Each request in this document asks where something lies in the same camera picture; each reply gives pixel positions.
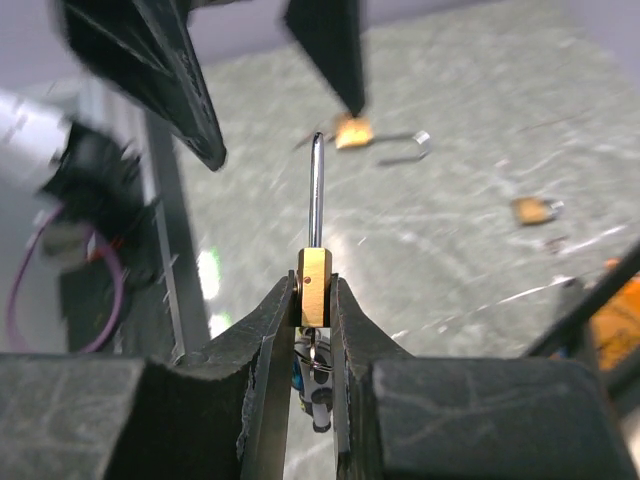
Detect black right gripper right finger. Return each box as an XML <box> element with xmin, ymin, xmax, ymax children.
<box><xmin>330</xmin><ymin>277</ymin><xmax>637</xmax><ymax>479</ymax></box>

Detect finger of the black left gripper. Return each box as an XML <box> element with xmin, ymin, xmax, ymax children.
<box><xmin>283</xmin><ymin>0</ymin><xmax>366</xmax><ymax>117</ymax></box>
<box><xmin>59</xmin><ymin>0</ymin><xmax>227</xmax><ymax>171</ymax></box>

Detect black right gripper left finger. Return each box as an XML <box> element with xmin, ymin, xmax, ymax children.
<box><xmin>1</xmin><ymin>276</ymin><xmax>296</xmax><ymax>479</ymax></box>

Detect small brass padlock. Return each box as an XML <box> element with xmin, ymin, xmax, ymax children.
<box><xmin>298</xmin><ymin>132</ymin><xmax>332</xmax><ymax>328</ymax></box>

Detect medium brass padlock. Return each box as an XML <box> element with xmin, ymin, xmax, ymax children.
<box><xmin>511</xmin><ymin>196</ymin><xmax>564</xmax><ymax>226</ymax></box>

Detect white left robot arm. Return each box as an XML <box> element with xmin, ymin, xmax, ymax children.
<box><xmin>1</xmin><ymin>1</ymin><xmax>366</xmax><ymax>239</ymax></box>

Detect large brass padlock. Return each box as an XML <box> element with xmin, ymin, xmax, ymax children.
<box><xmin>294</xmin><ymin>112</ymin><xmax>431</xmax><ymax>167</ymax></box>

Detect orange nut bag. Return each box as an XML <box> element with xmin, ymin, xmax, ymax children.
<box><xmin>591</xmin><ymin>274</ymin><xmax>639</xmax><ymax>372</ymax></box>

